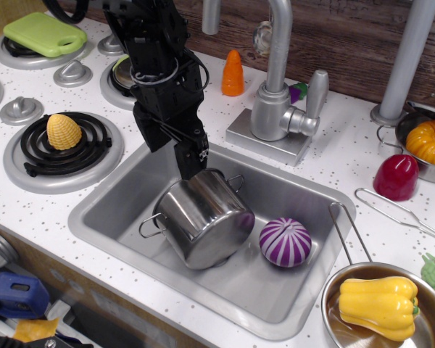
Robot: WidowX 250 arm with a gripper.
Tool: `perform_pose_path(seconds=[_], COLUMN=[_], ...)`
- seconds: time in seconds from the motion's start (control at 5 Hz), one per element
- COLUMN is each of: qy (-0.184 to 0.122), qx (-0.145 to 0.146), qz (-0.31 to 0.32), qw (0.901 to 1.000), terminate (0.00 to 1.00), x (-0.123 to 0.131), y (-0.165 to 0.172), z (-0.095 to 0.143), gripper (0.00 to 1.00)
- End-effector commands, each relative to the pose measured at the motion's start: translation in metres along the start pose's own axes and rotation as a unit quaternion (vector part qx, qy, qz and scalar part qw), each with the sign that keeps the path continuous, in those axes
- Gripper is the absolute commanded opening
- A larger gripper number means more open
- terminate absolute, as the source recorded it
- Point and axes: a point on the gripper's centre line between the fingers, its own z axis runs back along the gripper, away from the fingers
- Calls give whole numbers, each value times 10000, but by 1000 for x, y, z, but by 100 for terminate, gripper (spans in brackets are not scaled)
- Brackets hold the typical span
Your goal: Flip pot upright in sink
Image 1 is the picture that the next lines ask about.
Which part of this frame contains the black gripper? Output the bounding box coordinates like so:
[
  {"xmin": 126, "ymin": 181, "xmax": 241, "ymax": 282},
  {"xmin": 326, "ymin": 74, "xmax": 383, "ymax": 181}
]
[{"xmin": 130, "ymin": 54, "xmax": 209, "ymax": 180}]

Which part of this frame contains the stainless steel pot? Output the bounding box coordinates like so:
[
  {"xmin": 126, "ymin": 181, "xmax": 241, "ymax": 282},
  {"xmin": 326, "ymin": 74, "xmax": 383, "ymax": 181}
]
[{"xmin": 138, "ymin": 169, "xmax": 255, "ymax": 270}]

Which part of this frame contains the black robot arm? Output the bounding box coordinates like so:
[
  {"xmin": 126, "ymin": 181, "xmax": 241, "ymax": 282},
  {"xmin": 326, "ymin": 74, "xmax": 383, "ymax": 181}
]
[{"xmin": 103, "ymin": 1, "xmax": 209, "ymax": 180}]

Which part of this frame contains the stainless steel sink basin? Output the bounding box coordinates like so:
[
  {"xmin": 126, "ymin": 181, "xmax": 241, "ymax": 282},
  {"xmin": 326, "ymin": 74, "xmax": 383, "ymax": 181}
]
[{"xmin": 68, "ymin": 145, "xmax": 356, "ymax": 341}]

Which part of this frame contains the steel pot at right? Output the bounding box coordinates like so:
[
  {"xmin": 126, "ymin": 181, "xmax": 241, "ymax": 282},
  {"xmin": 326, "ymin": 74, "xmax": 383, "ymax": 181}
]
[{"xmin": 376, "ymin": 101, "xmax": 435, "ymax": 183}]

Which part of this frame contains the back right stove burner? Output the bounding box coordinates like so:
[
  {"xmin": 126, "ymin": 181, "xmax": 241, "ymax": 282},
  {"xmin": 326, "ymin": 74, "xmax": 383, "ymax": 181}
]
[{"xmin": 100, "ymin": 55, "xmax": 136, "ymax": 112}]

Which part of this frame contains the orange toy carrot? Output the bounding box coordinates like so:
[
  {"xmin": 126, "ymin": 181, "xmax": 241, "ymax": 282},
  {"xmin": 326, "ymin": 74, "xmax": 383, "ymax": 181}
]
[{"xmin": 221, "ymin": 50, "xmax": 244, "ymax": 96}]

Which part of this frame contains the silver toy faucet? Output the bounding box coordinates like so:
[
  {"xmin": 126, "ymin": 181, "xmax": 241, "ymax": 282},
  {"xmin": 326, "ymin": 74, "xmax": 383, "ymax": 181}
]
[{"xmin": 225, "ymin": 0, "xmax": 329, "ymax": 166}]

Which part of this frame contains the yellow toy corn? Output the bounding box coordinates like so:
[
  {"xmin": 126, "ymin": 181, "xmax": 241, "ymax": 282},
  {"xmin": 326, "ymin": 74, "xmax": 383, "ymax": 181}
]
[{"xmin": 46, "ymin": 114, "xmax": 82, "ymax": 150}]

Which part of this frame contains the silver stove knob back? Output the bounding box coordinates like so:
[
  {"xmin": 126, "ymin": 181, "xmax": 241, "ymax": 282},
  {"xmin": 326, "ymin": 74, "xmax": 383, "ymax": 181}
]
[{"xmin": 97, "ymin": 33, "xmax": 125, "ymax": 57}]

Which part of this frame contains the silver stove knob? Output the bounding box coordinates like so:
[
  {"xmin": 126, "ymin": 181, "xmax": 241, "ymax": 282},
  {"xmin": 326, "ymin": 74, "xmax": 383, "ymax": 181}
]
[
  {"xmin": 53, "ymin": 59, "xmax": 93, "ymax": 88},
  {"xmin": 0, "ymin": 96, "xmax": 44, "ymax": 126},
  {"xmin": 97, "ymin": 33, "xmax": 125, "ymax": 57}
]

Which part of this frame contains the silver stove knob middle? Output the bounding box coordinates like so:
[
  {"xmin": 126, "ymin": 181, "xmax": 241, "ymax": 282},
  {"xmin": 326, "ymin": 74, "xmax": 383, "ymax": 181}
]
[{"xmin": 53, "ymin": 59, "xmax": 93, "ymax": 88}]

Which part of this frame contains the black coil burner front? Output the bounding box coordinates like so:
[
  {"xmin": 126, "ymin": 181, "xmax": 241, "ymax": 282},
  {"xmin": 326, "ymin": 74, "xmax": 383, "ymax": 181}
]
[{"xmin": 3, "ymin": 112, "xmax": 124, "ymax": 194}]

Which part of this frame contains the purple green toy eggplant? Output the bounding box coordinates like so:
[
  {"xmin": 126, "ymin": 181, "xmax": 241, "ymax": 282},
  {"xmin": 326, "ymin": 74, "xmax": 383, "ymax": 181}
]
[{"xmin": 289, "ymin": 82, "xmax": 308, "ymax": 104}]

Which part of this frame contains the grey vertical pole back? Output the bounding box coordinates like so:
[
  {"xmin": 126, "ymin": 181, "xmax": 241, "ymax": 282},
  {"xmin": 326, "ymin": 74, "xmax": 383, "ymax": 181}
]
[{"xmin": 202, "ymin": 0, "xmax": 221, "ymax": 36}]

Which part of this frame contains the grey vertical pole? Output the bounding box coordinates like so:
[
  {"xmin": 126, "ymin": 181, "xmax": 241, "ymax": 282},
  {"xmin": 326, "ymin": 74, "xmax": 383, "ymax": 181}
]
[
  {"xmin": 370, "ymin": 0, "xmax": 435, "ymax": 125},
  {"xmin": 202, "ymin": 0, "xmax": 221, "ymax": 36}
]

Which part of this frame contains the purple striped toy onion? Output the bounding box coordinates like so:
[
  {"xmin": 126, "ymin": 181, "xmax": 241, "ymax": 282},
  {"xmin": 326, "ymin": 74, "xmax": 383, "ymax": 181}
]
[{"xmin": 259, "ymin": 217, "xmax": 312, "ymax": 268}]

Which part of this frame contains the silver stove knob front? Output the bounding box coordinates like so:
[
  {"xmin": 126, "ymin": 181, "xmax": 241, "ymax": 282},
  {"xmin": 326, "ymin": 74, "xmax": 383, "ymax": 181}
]
[{"xmin": 0, "ymin": 96, "xmax": 44, "ymax": 126}]

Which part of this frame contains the green plastic cutting board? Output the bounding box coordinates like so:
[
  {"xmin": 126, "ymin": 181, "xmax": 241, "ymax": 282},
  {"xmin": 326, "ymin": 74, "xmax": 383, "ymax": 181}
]
[{"xmin": 3, "ymin": 12, "xmax": 87, "ymax": 58}]

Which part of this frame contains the back left stove burner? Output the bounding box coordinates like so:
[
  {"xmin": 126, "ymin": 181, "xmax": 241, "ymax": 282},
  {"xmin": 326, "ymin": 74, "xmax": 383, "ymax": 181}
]
[{"xmin": 0, "ymin": 36, "xmax": 86, "ymax": 70}]

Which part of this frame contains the blue clamp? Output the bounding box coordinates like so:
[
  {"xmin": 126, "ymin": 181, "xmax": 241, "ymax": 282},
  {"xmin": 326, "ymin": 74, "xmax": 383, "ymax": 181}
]
[{"xmin": 0, "ymin": 273, "xmax": 50, "ymax": 319}]

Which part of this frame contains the red toy pepper half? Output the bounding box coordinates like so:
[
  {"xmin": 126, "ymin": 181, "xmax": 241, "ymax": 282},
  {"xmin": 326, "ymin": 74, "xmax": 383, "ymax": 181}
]
[{"xmin": 373, "ymin": 154, "xmax": 419, "ymax": 202}]

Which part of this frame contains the yellow sponge piece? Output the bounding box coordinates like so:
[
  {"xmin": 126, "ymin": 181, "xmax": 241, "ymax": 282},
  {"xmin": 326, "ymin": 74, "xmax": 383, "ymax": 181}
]
[{"xmin": 12, "ymin": 318, "xmax": 59, "ymax": 343}]

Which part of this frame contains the orange toy pumpkin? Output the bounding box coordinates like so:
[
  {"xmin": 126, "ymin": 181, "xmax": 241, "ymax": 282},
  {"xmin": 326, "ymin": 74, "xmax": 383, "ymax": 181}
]
[{"xmin": 405, "ymin": 120, "xmax": 435, "ymax": 165}]

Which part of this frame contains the yellow toy bell pepper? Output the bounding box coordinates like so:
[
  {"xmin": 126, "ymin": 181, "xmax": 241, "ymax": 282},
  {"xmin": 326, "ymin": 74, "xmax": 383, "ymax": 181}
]
[{"xmin": 339, "ymin": 276, "xmax": 420, "ymax": 341}]

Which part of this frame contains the grey vertical pole right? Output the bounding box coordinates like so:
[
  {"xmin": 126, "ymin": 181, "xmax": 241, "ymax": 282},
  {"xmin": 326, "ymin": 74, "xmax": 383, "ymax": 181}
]
[{"xmin": 370, "ymin": 0, "xmax": 435, "ymax": 125}]

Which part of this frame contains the wire handle utensil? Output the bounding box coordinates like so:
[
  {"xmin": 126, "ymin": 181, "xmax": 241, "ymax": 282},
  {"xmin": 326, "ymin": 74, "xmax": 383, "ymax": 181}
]
[{"xmin": 355, "ymin": 188, "xmax": 435, "ymax": 237}]

